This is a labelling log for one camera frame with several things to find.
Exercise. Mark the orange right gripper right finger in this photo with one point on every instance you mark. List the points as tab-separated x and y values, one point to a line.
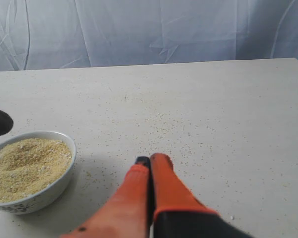
178	214

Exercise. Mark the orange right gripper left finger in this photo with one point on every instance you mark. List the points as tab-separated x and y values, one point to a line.
127	213

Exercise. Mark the yellow grain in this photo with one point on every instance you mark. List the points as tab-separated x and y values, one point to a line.
31	165

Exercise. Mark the white ceramic bowl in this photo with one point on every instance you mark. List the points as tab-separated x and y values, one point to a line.
45	197

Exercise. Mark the white backdrop cloth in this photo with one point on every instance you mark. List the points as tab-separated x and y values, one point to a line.
46	34

